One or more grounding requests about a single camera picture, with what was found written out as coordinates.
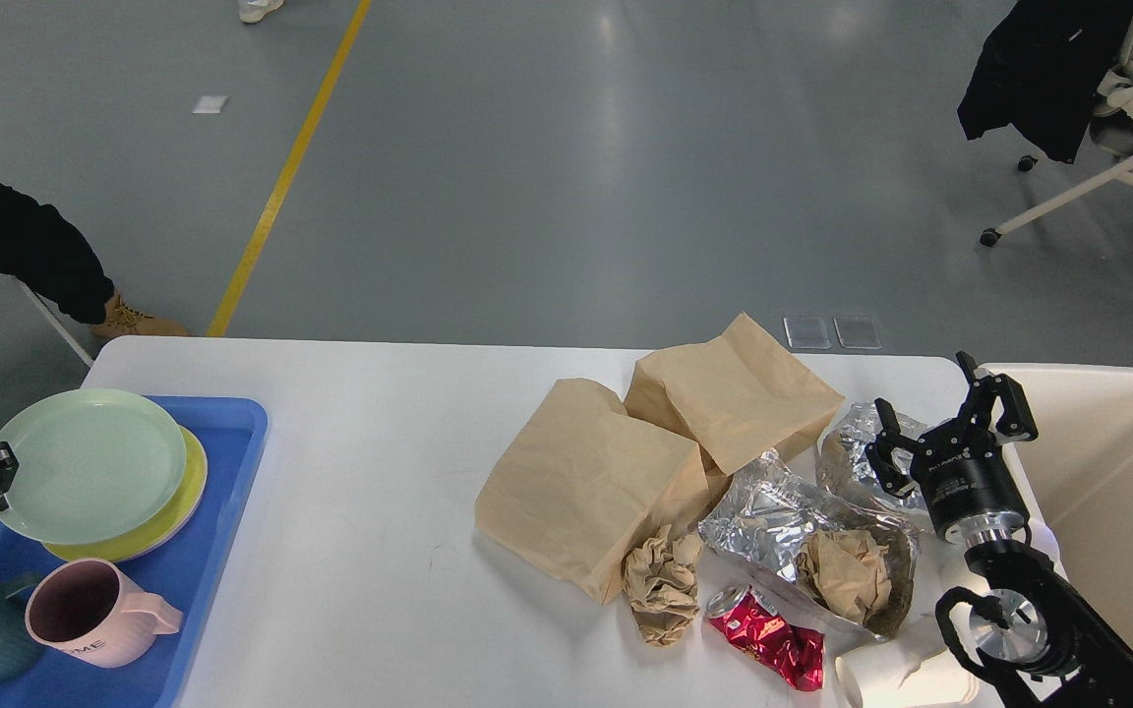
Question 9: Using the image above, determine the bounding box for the large brown paper bag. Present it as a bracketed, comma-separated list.
[475, 379, 712, 605]

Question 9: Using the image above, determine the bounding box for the black jacket on chair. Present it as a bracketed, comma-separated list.
[957, 1, 1133, 164]

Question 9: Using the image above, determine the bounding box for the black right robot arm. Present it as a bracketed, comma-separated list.
[864, 351, 1133, 707]

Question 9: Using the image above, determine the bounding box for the person in black left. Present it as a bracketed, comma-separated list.
[0, 184, 117, 325]

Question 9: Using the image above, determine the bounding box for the clear floor plate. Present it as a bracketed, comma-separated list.
[783, 317, 833, 351]
[833, 317, 881, 350]

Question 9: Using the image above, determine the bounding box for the white shoe top edge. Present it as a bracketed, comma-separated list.
[235, 0, 284, 26]

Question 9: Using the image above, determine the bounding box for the tan boot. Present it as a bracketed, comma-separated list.
[90, 291, 191, 341]

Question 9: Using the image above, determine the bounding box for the white floor tag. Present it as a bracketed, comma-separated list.
[191, 94, 229, 116]

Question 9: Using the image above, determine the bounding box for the silver foil bag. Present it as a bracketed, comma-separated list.
[697, 449, 918, 640]

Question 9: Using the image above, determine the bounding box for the rear brown paper bag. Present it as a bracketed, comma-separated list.
[624, 313, 844, 503]

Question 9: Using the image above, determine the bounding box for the crumpled brown paper ball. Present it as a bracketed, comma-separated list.
[624, 524, 704, 648]

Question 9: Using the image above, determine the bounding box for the left clear floor plate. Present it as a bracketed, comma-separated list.
[783, 317, 833, 351]

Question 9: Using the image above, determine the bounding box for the crumpled paper in foil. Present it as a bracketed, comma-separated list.
[795, 529, 893, 624]

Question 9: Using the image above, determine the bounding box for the mint green plate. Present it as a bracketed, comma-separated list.
[0, 389, 188, 544]

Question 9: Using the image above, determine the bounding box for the blue plastic tray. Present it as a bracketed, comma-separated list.
[0, 396, 269, 707]

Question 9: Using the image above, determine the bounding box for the rear silver foil wrapper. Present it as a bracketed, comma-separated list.
[815, 400, 931, 530]

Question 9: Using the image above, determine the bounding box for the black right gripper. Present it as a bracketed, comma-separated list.
[864, 351, 1039, 544]

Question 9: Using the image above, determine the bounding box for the beige plastic bin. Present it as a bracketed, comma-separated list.
[990, 362, 1133, 649]

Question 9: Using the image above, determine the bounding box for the crushed red can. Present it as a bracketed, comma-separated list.
[704, 585, 824, 693]

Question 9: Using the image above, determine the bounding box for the yellow plate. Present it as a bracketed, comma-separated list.
[41, 426, 208, 561]

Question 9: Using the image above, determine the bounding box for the white paper cup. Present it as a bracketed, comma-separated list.
[835, 615, 981, 707]

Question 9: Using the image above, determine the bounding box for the pink mug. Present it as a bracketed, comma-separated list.
[26, 558, 184, 669]

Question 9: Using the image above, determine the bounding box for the right clear floor plate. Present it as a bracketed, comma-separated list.
[833, 317, 881, 350]

